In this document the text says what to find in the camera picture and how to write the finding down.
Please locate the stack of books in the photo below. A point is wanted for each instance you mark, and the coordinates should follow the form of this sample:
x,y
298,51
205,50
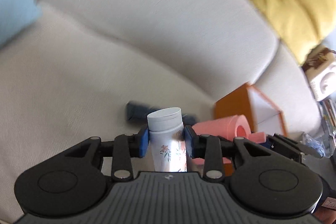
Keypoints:
x,y
328,115

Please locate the cream bear mini suitcase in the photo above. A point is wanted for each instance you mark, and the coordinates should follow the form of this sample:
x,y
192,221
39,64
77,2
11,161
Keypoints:
x,y
319,69

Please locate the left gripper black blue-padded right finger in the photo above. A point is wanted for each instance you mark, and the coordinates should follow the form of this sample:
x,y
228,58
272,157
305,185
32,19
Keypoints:
x,y
251,160

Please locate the orange cardboard box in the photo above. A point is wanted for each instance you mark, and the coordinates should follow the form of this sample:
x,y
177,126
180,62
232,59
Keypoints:
x,y
263,116

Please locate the pink plastic cup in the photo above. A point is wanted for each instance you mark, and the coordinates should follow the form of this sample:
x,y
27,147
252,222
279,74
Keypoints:
x,y
229,128

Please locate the light blue cushion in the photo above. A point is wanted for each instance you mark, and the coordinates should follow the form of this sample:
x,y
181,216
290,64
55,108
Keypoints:
x,y
17,15

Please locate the blue floral cushion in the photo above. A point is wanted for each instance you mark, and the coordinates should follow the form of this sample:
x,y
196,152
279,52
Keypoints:
x,y
311,147

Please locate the dark green tube bottle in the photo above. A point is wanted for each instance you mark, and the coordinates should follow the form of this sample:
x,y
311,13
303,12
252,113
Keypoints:
x,y
136,113

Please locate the beige fabric sofa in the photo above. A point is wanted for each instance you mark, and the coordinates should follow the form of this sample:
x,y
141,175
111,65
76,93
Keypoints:
x,y
69,75

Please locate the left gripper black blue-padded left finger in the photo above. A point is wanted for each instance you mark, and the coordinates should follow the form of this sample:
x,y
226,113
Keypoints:
x,y
122,149

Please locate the white floral bottle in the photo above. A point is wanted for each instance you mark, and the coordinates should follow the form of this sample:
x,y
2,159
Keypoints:
x,y
167,141

